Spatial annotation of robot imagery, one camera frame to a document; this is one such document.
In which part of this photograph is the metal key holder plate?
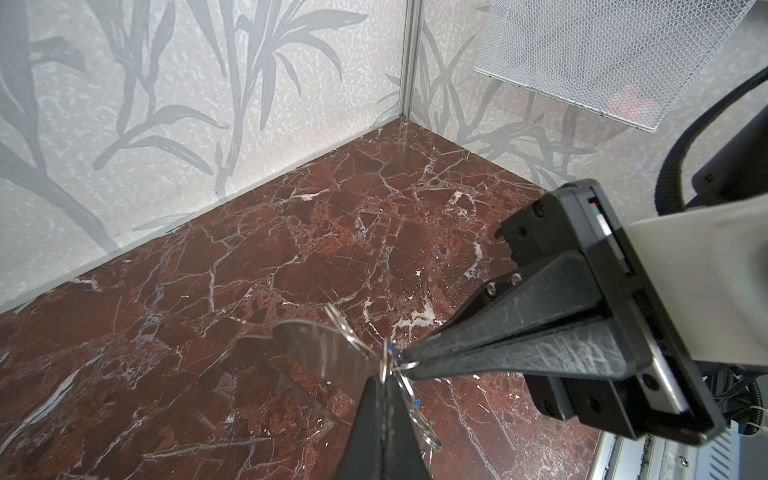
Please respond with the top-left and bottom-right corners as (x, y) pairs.
(230, 320), (379, 426)

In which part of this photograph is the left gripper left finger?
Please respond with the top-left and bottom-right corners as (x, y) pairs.
(335, 377), (384, 480)

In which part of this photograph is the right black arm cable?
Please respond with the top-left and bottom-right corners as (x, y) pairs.
(653, 65), (768, 217)

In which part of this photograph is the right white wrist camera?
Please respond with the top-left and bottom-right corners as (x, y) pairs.
(625, 195), (767, 367)

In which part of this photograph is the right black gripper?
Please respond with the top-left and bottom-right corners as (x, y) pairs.
(402, 179), (725, 446)

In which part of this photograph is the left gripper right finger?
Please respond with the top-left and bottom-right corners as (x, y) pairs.
(383, 377), (431, 480)

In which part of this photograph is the white wire mesh basket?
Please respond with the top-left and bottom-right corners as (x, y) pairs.
(475, 0), (754, 132)

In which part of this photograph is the silver split keyring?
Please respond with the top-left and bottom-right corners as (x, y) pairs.
(324, 303), (391, 384)

